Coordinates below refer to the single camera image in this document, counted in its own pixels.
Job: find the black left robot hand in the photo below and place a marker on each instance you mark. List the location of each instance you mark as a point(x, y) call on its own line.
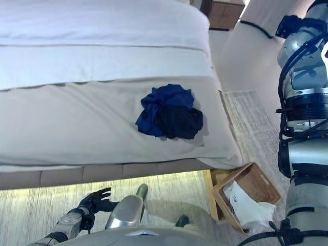
point(93, 202)

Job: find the black garment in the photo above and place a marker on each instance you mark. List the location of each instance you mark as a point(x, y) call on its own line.
point(182, 123)

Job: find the blue garment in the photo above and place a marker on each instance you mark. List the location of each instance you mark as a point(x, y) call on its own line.
point(164, 97)

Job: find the white garment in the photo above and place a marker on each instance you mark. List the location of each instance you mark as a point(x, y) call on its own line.
point(243, 207)

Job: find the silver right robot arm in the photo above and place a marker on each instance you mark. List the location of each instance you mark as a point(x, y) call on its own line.
point(307, 153)

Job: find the grey bed cover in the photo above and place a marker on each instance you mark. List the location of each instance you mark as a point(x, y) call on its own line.
point(77, 123)

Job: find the light wooden bed base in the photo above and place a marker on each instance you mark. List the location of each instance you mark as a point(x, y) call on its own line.
point(216, 179)

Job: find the brown woven basket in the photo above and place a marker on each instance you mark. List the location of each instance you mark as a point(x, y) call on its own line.
point(256, 184)

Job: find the silver left robot leg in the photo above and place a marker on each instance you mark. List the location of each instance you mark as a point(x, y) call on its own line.
point(128, 210)

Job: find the silver robot leg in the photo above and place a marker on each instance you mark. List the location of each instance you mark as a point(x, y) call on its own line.
point(184, 221)
point(128, 210)

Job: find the grey robot torso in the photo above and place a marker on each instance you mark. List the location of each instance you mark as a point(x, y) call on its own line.
point(153, 237)

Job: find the silver right robot leg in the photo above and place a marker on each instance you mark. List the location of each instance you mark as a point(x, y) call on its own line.
point(184, 221)

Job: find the white duvet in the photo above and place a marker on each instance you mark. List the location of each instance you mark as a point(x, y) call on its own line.
point(102, 38)

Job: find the brown two-drawer nightstand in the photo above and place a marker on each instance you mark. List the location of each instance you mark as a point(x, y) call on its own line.
point(223, 12)

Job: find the black window floor track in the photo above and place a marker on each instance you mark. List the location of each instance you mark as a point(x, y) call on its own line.
point(256, 27)

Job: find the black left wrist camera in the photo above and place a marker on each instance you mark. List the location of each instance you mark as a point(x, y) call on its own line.
point(87, 223)

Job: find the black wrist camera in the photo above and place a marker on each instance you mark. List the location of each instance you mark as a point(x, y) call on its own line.
point(288, 27)
point(87, 223)

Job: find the brown padded bed frame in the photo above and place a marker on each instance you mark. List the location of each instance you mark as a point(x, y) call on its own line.
point(102, 175)

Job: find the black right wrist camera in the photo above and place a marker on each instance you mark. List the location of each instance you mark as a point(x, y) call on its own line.
point(288, 27)

